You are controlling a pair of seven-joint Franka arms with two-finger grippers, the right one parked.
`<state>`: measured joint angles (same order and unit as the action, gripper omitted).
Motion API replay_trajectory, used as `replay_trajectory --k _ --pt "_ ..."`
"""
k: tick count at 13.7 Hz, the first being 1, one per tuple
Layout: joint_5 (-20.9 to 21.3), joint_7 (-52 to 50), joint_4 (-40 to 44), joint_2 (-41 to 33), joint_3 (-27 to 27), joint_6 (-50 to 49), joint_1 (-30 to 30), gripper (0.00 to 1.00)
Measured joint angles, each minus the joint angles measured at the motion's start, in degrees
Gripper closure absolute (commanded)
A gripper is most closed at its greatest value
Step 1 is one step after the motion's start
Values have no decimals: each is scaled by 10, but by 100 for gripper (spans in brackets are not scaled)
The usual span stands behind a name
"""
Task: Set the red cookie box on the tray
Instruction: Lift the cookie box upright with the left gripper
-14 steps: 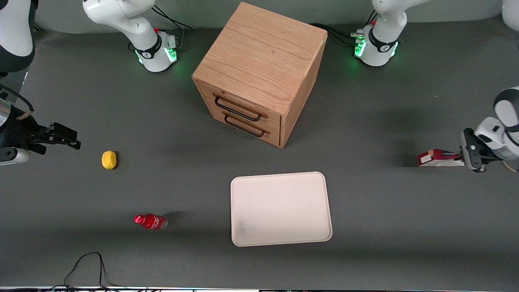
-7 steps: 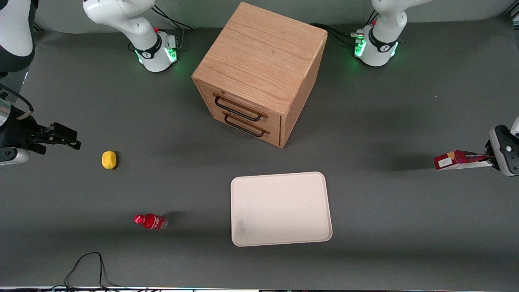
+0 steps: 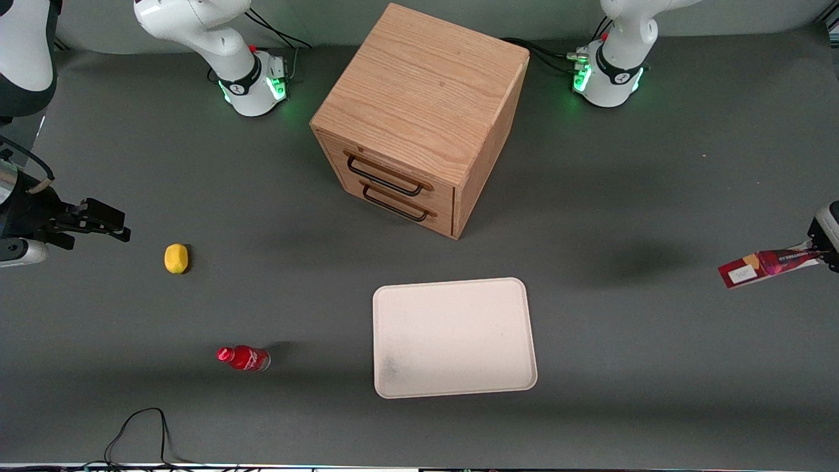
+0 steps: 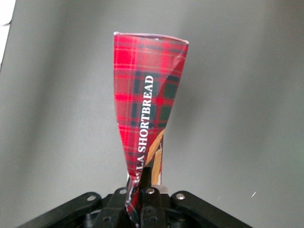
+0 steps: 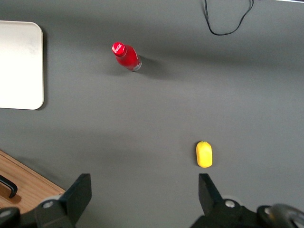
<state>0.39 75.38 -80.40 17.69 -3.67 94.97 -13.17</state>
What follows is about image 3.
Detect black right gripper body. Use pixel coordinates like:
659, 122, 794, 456
0, 172, 79, 251

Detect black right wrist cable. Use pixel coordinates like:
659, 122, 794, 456
0, 136, 55, 194

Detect black wire drawer handle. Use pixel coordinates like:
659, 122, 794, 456
345, 153, 427, 197
361, 184, 433, 222

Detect wooden two-drawer cabinet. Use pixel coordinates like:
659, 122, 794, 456
309, 3, 530, 241

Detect black right arm base cables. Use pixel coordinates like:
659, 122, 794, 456
246, 7, 314, 83

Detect yellow lemon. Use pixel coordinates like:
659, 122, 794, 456
164, 243, 189, 275

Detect cream plastic tray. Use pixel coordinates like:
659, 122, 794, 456
372, 277, 538, 399

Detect black left arm base cables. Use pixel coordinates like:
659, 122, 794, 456
501, 16, 614, 76

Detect red soda bottle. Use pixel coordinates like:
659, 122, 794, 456
216, 345, 271, 372

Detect wooden drawer front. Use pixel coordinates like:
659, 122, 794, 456
316, 129, 458, 213
321, 154, 456, 239

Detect red tartan cookie box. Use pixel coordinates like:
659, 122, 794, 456
718, 248, 823, 289

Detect black looped table cable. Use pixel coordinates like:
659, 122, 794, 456
104, 407, 197, 469

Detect black arm base cables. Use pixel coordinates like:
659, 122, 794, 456
246, 7, 314, 83
501, 16, 614, 76

